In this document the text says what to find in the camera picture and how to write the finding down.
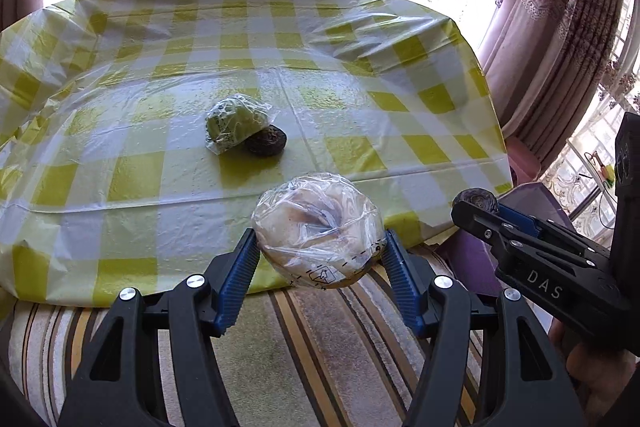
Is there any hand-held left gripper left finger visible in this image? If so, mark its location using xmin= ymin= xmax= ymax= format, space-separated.
xmin=57 ymin=229 xmax=263 ymax=427

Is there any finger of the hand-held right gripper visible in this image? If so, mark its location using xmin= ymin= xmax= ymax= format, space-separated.
xmin=451 ymin=201 xmax=608 ymax=270
xmin=497 ymin=204 xmax=612 ymax=259

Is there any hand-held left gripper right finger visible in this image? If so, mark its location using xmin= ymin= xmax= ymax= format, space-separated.
xmin=382 ymin=229 xmax=586 ymax=427

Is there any plastic-wrapped pale fruit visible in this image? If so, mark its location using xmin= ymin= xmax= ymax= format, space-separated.
xmin=250 ymin=173 xmax=387 ymax=290

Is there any person's right hand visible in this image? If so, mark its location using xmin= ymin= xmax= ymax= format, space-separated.
xmin=547 ymin=319 xmax=640 ymax=427

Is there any purple cloth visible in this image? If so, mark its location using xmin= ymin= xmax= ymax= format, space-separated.
xmin=440 ymin=179 xmax=576 ymax=290

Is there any striped plush blanket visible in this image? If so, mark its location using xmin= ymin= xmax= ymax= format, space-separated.
xmin=7 ymin=242 xmax=506 ymax=427

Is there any yellow checkered plastic tablecloth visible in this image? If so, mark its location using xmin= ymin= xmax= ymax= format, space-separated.
xmin=0 ymin=0 xmax=516 ymax=308

